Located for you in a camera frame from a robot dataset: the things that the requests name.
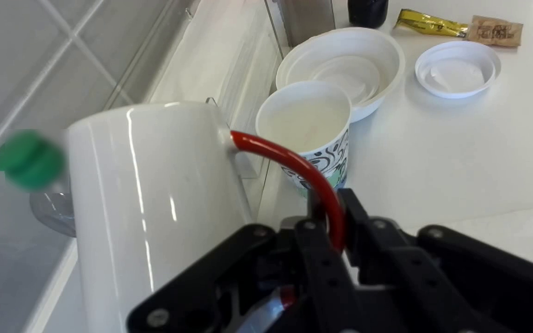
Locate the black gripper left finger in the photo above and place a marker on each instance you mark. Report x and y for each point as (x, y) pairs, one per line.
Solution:
(248, 278)

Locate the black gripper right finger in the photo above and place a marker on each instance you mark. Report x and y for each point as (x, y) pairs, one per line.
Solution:
(451, 283)

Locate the patterned paper cup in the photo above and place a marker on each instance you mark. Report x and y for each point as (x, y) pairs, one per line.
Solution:
(305, 120)

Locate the white bowl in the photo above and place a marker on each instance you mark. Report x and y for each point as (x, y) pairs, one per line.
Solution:
(351, 61)

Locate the white plastic lid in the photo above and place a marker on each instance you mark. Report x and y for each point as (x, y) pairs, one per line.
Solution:
(457, 69)

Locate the clear bottle green cap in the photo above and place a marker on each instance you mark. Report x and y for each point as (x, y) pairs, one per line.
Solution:
(35, 167)

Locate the yellow packet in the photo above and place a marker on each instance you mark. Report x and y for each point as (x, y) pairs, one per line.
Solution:
(429, 22)

